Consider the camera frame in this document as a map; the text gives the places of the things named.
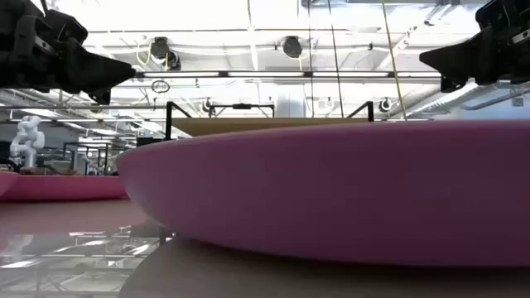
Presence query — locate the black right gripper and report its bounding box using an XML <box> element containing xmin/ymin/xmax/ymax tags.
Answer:
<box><xmin>418</xmin><ymin>0</ymin><xmax>530</xmax><ymax>94</ymax></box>

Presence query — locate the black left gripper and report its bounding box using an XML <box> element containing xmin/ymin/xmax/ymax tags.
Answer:
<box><xmin>0</xmin><ymin>0</ymin><xmax>137</xmax><ymax>106</ymax></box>

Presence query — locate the purple plate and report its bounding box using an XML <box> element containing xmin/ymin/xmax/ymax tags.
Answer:
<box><xmin>115</xmin><ymin>118</ymin><xmax>530</xmax><ymax>268</ymax></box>

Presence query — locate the black ceiling-mounted reel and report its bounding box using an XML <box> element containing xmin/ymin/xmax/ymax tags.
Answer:
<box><xmin>149</xmin><ymin>36</ymin><xmax>182</xmax><ymax>71</ymax></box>
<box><xmin>281</xmin><ymin>35</ymin><xmax>304</xmax><ymax>60</ymax></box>

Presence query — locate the pink plate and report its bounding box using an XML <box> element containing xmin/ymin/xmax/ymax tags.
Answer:
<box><xmin>0</xmin><ymin>171</ymin><xmax>128</xmax><ymax>203</ymax></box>

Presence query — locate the overhead light bar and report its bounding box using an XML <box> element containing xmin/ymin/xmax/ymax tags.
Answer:
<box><xmin>134</xmin><ymin>70</ymin><xmax>442</xmax><ymax>80</ymax></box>

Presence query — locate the wooden board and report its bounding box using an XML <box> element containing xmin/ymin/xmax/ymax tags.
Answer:
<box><xmin>164</xmin><ymin>101</ymin><xmax>376</xmax><ymax>142</ymax></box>

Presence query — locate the yellow hanging cable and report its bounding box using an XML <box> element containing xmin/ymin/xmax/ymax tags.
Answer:
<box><xmin>380</xmin><ymin>0</ymin><xmax>409</xmax><ymax>122</ymax></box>

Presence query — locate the black hanging cable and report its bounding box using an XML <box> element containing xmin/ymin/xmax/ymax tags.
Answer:
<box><xmin>328</xmin><ymin>0</ymin><xmax>345</xmax><ymax>119</ymax></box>

